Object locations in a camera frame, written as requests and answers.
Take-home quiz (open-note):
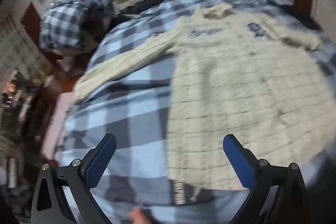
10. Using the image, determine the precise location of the cream knitted sweater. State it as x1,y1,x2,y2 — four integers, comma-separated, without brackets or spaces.
71,2,336,191

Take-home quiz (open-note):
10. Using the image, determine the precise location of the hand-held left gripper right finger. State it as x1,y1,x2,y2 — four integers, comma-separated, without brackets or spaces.
223,134,311,224

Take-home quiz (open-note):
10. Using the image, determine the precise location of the pile of checkered duvet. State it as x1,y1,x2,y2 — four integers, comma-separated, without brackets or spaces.
39,0,116,52

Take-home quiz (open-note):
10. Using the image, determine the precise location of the person's bare leg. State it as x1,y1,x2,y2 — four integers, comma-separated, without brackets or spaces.
130,208,151,224

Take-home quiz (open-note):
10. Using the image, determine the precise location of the black cloth beside fan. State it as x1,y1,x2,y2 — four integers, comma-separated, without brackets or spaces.
115,0,167,28

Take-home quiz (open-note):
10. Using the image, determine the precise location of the pink floor mat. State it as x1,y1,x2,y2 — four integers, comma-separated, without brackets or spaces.
42,93,71,159

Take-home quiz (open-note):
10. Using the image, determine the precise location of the red-brown door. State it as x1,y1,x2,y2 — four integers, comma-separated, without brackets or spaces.
21,2,42,30

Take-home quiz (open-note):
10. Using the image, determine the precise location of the dark wooden cabinet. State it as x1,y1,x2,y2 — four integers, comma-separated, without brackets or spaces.
0,82,53,161

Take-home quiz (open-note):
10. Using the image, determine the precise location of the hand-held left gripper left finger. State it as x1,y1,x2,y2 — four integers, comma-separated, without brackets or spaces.
31,133,117,224

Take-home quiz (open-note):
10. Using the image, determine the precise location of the blue checkered bed blanket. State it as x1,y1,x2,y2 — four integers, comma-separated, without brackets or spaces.
42,0,336,224

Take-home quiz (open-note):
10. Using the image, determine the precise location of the patterned curtain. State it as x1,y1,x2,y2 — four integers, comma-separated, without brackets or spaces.
0,13,50,80

